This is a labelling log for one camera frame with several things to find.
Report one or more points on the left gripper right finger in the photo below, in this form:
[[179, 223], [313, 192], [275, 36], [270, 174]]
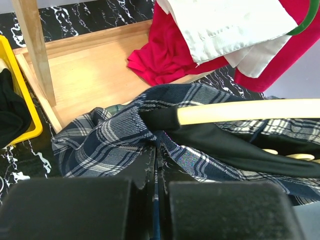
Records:
[[232, 210]]

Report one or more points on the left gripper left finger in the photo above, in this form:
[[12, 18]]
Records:
[[116, 207]]

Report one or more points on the navy plaid skirt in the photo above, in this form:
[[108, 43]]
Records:
[[98, 144]]

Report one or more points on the cream plastic hanger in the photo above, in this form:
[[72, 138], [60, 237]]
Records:
[[279, 135]]

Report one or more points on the dark green hanger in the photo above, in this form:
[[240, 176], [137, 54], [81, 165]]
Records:
[[311, 14]]

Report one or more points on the teal transparent basin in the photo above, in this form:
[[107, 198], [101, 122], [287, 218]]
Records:
[[114, 108]]

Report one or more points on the wooden clothes rack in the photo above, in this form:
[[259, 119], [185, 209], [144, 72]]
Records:
[[71, 76]]

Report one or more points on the red shirt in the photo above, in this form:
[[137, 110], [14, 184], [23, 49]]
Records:
[[166, 56]]

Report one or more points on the yellow plastic tray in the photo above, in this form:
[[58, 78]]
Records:
[[8, 60]]

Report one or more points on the white garment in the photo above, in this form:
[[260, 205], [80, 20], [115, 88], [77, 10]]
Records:
[[247, 33]]

